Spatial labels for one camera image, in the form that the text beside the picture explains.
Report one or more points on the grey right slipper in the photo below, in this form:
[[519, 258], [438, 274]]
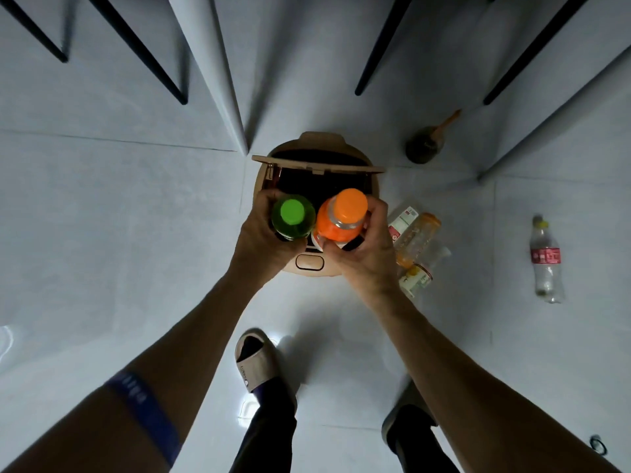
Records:
[[406, 403]]

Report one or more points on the blue armband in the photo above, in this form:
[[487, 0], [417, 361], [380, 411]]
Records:
[[145, 413]]

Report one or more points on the white furniture post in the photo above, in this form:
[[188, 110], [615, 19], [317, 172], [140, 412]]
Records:
[[209, 63], [557, 120]]

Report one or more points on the black table leg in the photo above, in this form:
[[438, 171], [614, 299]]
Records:
[[138, 46], [384, 41], [34, 29], [537, 46]]

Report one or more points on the person's left hand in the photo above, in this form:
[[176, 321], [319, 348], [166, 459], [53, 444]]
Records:
[[256, 246]]

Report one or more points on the green capped dark bottle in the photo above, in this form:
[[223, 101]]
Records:
[[294, 216]]

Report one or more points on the clear bottle orange cap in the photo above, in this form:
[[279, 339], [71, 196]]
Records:
[[418, 238]]

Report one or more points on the person's left forearm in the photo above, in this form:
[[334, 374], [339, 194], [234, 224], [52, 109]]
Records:
[[148, 369]]

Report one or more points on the orange capped orange bottle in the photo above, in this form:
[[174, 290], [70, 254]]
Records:
[[342, 216]]

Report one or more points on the beige left slipper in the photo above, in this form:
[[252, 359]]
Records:
[[256, 362]]

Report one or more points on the person's right thumb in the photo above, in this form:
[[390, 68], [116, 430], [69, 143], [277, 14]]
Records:
[[336, 248]]

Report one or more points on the clear bottle yellow green label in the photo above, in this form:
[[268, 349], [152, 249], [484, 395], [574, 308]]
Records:
[[419, 278]]

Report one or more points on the black trousers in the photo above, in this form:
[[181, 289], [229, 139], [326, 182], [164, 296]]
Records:
[[266, 438]]

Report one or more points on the person's right hand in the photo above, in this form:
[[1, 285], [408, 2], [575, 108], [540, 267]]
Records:
[[374, 261]]

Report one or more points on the person's left thumb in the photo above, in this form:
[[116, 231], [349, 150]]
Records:
[[294, 246]]

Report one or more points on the bottle with red white label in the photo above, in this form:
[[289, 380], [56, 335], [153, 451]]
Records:
[[402, 222]]

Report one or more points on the tan round trash bin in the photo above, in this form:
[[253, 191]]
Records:
[[318, 141]]

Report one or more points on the clear bottle red label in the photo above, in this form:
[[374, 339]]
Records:
[[546, 258]]

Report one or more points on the person's right forearm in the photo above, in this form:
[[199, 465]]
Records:
[[473, 384]]

